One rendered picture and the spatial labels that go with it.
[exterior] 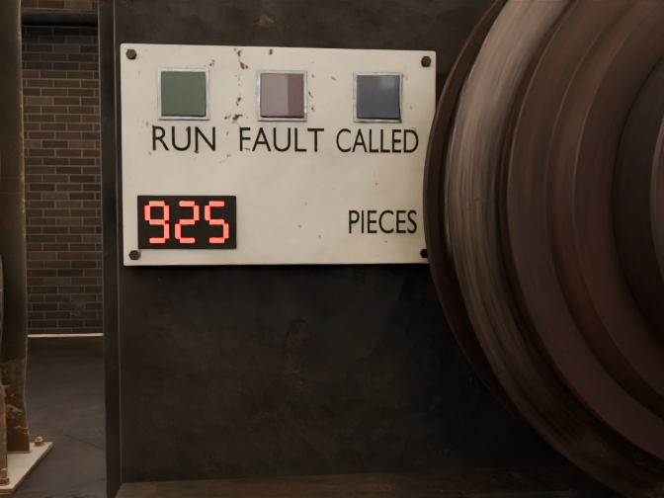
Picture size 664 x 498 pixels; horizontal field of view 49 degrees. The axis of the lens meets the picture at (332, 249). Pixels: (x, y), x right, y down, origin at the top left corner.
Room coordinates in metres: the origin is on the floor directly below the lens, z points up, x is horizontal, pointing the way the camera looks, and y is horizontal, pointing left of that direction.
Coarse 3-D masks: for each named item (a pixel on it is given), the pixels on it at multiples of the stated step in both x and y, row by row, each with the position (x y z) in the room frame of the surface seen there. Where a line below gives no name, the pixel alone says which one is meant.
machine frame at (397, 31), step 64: (128, 0) 0.61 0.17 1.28; (192, 0) 0.62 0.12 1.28; (256, 0) 0.62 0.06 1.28; (320, 0) 0.63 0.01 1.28; (384, 0) 0.63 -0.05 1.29; (448, 0) 0.64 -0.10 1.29; (448, 64) 0.64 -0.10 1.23; (128, 320) 0.61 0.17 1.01; (192, 320) 0.62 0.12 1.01; (256, 320) 0.62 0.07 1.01; (320, 320) 0.63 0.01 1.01; (384, 320) 0.63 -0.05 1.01; (128, 384) 0.61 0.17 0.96; (192, 384) 0.62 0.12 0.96; (256, 384) 0.62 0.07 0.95; (320, 384) 0.63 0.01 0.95; (384, 384) 0.63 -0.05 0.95; (448, 384) 0.64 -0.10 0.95; (128, 448) 0.61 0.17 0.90; (192, 448) 0.62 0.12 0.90; (256, 448) 0.62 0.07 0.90; (320, 448) 0.63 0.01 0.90; (384, 448) 0.63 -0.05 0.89; (448, 448) 0.64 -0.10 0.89; (512, 448) 0.65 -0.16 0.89
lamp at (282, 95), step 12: (264, 84) 0.60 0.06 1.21; (276, 84) 0.60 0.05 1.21; (288, 84) 0.60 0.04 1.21; (300, 84) 0.60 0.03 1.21; (264, 96) 0.60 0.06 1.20; (276, 96) 0.60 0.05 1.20; (288, 96) 0.60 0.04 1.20; (300, 96) 0.60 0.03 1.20; (264, 108) 0.60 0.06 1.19; (276, 108) 0.60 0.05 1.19; (288, 108) 0.60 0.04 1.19; (300, 108) 0.60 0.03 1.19
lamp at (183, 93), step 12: (168, 72) 0.59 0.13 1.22; (180, 72) 0.59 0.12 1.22; (192, 72) 0.59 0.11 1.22; (204, 72) 0.59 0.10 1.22; (168, 84) 0.59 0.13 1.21; (180, 84) 0.59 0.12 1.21; (192, 84) 0.59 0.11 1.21; (204, 84) 0.59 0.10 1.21; (168, 96) 0.59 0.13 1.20; (180, 96) 0.59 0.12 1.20; (192, 96) 0.59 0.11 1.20; (204, 96) 0.59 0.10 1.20; (168, 108) 0.59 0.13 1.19; (180, 108) 0.59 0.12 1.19; (192, 108) 0.59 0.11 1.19; (204, 108) 0.59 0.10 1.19
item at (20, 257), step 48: (0, 0) 3.18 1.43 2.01; (0, 48) 3.17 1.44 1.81; (0, 96) 3.17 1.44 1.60; (0, 144) 3.17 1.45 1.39; (0, 192) 3.17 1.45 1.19; (0, 240) 3.17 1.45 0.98; (0, 288) 2.88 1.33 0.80; (0, 336) 2.87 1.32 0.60; (0, 384) 2.86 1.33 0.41; (0, 432) 2.88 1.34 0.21; (0, 480) 2.79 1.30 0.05
